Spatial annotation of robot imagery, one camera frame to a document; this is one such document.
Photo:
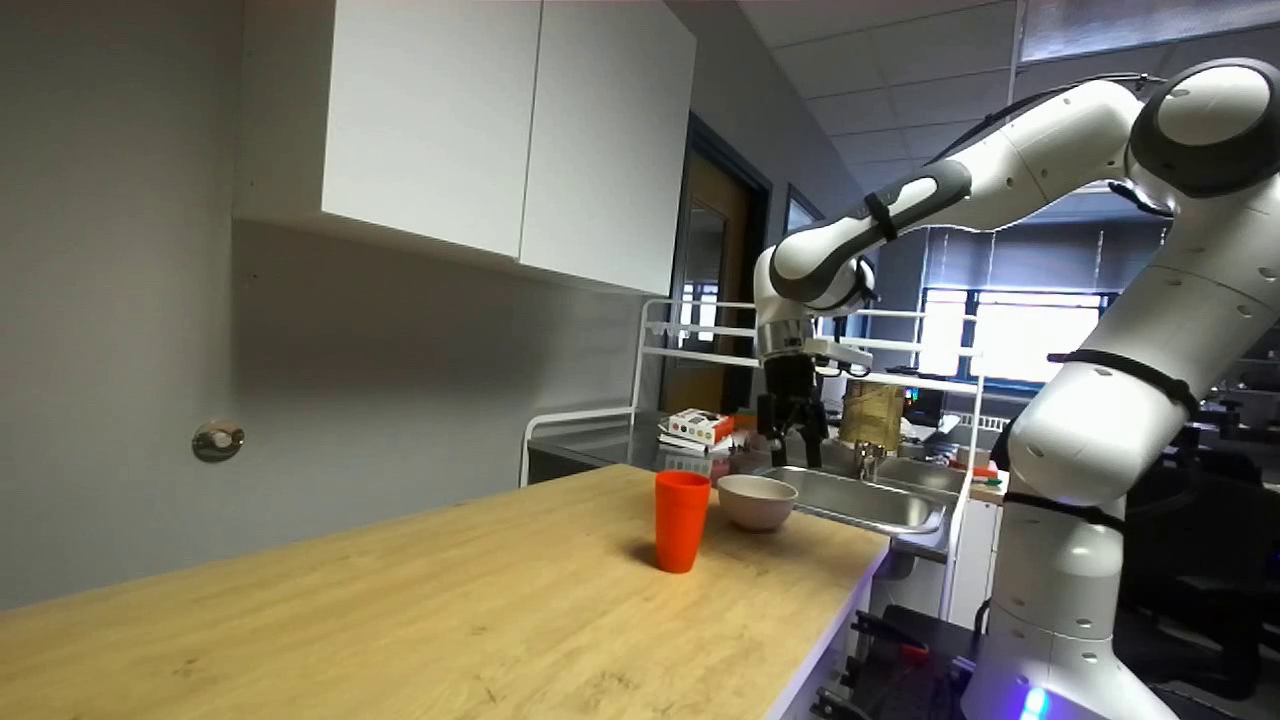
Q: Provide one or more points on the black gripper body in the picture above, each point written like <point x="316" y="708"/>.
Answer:
<point x="791" y="384"/>

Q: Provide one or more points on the orange plastic cup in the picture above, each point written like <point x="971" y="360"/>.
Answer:
<point x="682" y="522"/>

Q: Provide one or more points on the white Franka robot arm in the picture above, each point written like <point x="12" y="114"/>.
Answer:
<point x="1064" y="425"/>

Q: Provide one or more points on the grey white bowl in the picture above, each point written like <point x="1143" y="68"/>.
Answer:
<point x="756" y="501"/>

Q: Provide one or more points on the brown paper bag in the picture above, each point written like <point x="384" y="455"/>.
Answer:
<point x="873" y="414"/>

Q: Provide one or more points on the stack of red white boxes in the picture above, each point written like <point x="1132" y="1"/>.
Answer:
<point x="702" y="429"/>

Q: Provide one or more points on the stainless steel sink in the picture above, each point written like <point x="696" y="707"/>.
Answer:
<point x="867" y="501"/>

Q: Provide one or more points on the brown wooden door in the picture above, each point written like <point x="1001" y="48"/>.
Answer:
<point x="704" y="284"/>

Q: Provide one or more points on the bright office window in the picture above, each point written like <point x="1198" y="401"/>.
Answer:
<point x="1013" y="335"/>

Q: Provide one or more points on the black equipment under table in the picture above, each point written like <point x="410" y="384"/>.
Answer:
<point x="896" y="666"/>

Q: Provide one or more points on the black office chair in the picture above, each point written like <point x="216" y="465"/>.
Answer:
<point x="1203" y="560"/>

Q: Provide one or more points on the white wall cabinet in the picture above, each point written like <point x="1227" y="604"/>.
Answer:
<point x="506" y="125"/>

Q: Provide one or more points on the round metal wall fitting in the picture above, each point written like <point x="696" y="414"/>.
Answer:
<point x="216" y="442"/>

